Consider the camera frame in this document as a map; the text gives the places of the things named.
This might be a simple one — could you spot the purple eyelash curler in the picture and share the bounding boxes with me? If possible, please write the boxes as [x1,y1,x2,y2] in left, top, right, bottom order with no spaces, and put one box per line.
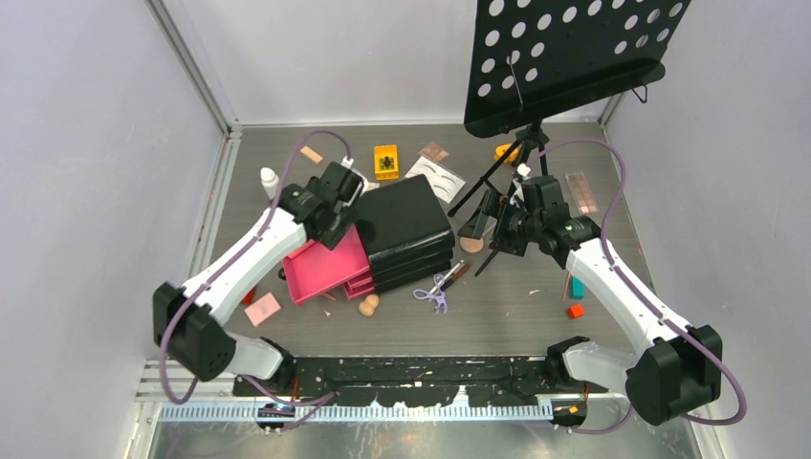
[412,273,449,314]

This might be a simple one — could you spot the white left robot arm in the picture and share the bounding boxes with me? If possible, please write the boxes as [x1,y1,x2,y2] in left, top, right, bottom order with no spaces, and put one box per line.
[152,159,364,396]

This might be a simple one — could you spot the black drawer organizer cabinet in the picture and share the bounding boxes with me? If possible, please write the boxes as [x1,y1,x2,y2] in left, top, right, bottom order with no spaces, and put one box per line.
[355,174,455,295]

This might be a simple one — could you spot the small eyeshadow palette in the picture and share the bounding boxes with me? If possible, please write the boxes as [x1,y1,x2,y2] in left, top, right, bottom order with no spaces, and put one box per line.
[419,142,449,164]

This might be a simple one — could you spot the black perforated music stand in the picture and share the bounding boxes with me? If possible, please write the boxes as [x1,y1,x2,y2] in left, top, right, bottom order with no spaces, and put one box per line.
[464,0,690,139]

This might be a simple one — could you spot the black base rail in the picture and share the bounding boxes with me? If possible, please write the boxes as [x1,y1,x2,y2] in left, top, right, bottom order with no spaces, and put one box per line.
[233,356,585,407]

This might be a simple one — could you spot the orange beauty blender sponge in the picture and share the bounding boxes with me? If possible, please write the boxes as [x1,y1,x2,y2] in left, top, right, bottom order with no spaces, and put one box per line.
[359,295,380,317]

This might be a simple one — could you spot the pink lip pencil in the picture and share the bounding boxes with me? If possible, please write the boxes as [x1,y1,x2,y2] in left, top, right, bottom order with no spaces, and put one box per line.
[561,273,572,302]

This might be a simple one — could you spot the pink top drawer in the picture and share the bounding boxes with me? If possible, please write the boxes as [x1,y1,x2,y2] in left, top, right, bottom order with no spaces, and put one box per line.
[282,226,370,306]

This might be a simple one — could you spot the pink sponge block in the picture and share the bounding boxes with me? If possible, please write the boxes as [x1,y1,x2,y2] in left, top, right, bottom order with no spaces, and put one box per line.
[245,293,282,327]

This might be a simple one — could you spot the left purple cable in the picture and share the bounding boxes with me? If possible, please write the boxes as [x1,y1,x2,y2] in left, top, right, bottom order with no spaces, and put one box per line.
[158,130,354,435]

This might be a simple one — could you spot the red block left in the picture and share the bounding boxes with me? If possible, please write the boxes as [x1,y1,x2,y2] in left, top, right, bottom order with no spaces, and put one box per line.
[241,287,256,306]

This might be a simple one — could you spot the yellow toy block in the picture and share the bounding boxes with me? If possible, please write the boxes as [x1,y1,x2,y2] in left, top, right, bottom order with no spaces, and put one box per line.
[373,144,400,181]

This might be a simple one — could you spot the black makeup brush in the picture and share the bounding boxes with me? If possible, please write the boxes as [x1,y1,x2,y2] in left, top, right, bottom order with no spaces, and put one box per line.
[474,250,501,277]

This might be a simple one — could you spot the black tripod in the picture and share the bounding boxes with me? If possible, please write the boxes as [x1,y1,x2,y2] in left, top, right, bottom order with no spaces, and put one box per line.
[447,121,550,217]

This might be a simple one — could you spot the red lip gloss tube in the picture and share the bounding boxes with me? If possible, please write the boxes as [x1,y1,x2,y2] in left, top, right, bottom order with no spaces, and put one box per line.
[440,264,471,292]

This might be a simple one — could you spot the round orange powder puff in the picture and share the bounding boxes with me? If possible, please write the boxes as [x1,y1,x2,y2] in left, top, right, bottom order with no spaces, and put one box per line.
[459,237,485,253]

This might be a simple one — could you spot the false eyelash card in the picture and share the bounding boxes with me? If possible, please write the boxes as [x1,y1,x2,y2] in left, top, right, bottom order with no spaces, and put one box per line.
[405,156,466,204]

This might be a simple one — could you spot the purple cable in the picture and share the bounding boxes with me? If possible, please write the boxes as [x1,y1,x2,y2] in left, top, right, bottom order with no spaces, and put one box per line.
[158,130,354,435]
[525,138,749,435]

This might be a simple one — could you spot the long eyeshadow palette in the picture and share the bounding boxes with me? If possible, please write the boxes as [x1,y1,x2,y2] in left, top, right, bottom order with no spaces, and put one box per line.
[565,172,599,214]

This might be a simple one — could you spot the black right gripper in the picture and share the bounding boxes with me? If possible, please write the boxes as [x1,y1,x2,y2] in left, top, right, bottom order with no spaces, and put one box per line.
[458,189,542,257]

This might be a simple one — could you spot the white makeup pencil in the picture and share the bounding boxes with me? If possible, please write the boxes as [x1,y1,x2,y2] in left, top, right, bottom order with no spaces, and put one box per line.
[439,259,465,286]

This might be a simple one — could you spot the white bottle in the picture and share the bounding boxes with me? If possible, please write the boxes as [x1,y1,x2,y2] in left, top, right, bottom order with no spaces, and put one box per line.
[260,167,280,202]

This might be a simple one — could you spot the teal block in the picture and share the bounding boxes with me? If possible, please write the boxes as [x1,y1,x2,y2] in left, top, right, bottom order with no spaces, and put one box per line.
[568,276,585,299]

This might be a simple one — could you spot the pink lower drawers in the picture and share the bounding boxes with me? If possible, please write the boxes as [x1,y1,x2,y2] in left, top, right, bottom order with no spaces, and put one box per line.
[343,273,375,299]

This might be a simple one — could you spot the red small block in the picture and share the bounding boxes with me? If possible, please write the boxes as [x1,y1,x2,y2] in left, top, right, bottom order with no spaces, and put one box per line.
[566,303,585,320]

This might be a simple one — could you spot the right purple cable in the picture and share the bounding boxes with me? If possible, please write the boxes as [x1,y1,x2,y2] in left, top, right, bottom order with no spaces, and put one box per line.
[525,138,749,435]

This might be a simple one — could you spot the beige sponge block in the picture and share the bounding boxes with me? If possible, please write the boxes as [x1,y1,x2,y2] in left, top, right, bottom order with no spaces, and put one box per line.
[299,145,323,164]

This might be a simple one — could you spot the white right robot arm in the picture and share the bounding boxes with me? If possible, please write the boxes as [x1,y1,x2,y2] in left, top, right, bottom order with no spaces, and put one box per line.
[458,176,723,426]

